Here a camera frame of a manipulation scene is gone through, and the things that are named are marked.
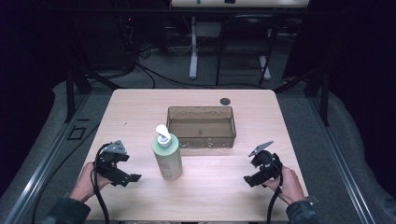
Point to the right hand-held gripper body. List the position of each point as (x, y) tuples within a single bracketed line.
[(266, 165)]

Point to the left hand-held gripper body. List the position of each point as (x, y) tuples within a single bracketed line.
[(112, 161)]

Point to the green pump bottle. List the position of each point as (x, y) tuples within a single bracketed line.
[(168, 158)]

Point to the brown transparent plastic bin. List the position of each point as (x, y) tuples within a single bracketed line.
[(201, 128)]

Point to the person's right hand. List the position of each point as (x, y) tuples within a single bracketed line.
[(289, 186)]

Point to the person's left hand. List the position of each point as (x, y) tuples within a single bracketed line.
[(85, 183)]

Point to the black table grommet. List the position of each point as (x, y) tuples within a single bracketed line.
[(225, 101)]

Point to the black metal stand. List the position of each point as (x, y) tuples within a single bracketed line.
[(324, 99), (70, 93)]

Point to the dark equipment cabinet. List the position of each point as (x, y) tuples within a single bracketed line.
[(102, 34)]

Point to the dark curtain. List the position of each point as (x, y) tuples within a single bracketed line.
[(364, 77), (25, 62)]

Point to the white desk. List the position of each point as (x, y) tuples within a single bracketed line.
[(193, 46)]

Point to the aluminium floor rail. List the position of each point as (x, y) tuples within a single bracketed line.
[(342, 168), (46, 161)]

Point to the black metal chair frame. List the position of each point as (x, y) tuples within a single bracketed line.
[(219, 53)]

